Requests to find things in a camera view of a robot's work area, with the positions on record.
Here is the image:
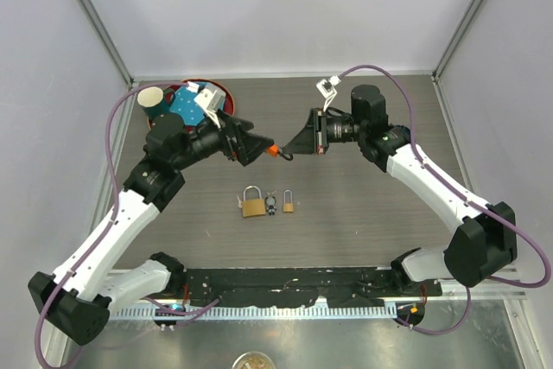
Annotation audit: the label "small brass long-shackle padlock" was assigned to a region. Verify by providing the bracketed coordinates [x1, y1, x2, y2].
[283, 189, 295, 213]

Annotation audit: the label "round metal object bottom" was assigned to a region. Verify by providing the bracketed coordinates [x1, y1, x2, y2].
[232, 351, 276, 369]

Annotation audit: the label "blue dotted plate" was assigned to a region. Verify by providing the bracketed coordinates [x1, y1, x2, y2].
[164, 86, 205, 127]

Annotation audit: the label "aluminium frame rail front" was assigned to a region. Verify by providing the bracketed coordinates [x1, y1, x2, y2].
[54, 267, 527, 304]

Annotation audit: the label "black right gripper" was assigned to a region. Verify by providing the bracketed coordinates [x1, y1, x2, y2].
[283, 108, 366, 156]

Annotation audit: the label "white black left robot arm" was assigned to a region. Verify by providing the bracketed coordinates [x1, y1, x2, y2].
[28, 111, 274, 346]

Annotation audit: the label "keys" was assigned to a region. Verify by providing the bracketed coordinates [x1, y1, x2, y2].
[264, 191, 277, 216]

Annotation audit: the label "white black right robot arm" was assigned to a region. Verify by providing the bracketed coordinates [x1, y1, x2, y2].
[283, 85, 518, 296]

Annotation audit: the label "slotted blue-white cable duct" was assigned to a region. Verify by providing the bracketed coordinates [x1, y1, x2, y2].
[110, 301, 397, 321]

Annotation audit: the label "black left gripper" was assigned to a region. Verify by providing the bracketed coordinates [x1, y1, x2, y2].
[172, 109, 273, 171]

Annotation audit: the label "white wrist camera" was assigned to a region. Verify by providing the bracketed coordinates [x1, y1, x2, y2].
[315, 75, 341, 111]
[186, 81, 226, 130]

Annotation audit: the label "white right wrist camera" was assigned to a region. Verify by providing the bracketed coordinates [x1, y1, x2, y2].
[315, 75, 341, 111]

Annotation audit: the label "large brass padlock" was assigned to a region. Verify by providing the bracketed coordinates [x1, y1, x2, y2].
[237, 185, 266, 219]

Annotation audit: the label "orange black padlock with keys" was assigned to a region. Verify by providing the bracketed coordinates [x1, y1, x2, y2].
[266, 144, 294, 162]

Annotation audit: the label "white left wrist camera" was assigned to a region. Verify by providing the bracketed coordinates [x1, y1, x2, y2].
[186, 81, 226, 130]

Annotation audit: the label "dark green mug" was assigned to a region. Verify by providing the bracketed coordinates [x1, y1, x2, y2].
[137, 86, 175, 121]

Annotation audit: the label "red round tray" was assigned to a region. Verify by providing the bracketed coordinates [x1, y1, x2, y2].
[148, 79, 235, 128]

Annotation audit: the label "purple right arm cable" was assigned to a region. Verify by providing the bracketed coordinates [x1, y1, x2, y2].
[336, 65, 552, 335]

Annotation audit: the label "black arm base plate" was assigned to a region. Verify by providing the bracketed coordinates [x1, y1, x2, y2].
[131, 265, 444, 309]

